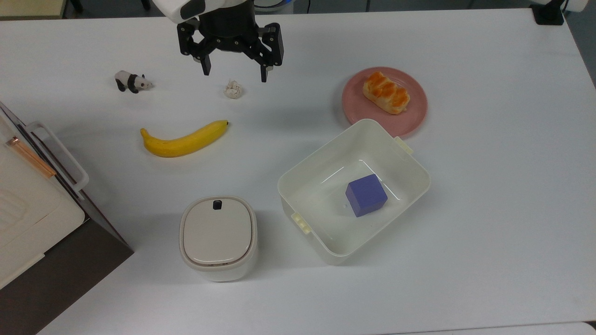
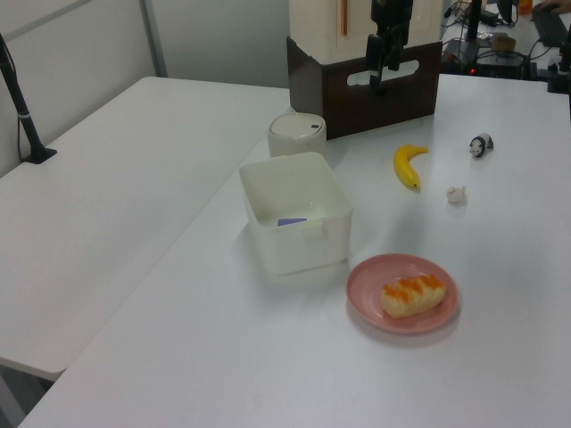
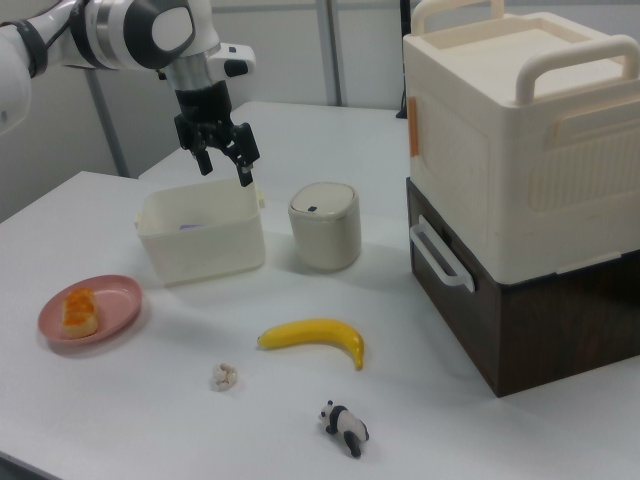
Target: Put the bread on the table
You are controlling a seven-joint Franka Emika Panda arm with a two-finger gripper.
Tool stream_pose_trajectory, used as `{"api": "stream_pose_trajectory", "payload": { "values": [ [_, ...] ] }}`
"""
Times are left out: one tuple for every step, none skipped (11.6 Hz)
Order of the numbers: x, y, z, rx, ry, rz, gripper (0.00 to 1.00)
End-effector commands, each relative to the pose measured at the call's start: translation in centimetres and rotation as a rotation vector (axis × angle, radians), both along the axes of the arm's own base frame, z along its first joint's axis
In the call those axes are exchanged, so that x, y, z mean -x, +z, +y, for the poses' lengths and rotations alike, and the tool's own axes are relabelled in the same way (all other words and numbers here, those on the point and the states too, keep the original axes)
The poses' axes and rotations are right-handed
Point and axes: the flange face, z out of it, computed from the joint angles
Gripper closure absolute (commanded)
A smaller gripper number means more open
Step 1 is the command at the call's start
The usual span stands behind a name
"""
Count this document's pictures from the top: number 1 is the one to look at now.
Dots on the purple cube block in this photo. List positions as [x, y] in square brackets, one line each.
[366, 195]

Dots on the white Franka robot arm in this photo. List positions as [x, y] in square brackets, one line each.
[171, 9]

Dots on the white oven with dark door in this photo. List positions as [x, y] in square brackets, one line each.
[32, 218]

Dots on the black camera stand base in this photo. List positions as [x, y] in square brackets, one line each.
[548, 13]

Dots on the white lidded trash bin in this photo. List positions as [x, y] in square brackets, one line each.
[218, 237]

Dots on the pink round plate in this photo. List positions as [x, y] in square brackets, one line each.
[412, 114]

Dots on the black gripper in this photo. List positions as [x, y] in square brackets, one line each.
[230, 23]

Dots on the white plastic storage box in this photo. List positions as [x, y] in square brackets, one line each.
[321, 204]

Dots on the golden braided bread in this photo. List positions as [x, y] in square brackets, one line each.
[386, 92]

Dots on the beige wooden desk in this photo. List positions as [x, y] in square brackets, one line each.
[28, 7]

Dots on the panda toy figurine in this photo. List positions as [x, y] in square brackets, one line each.
[132, 82]

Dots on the yellow banana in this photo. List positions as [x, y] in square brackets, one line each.
[181, 142]

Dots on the small white crumpled figurine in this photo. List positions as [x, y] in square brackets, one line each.
[233, 89]

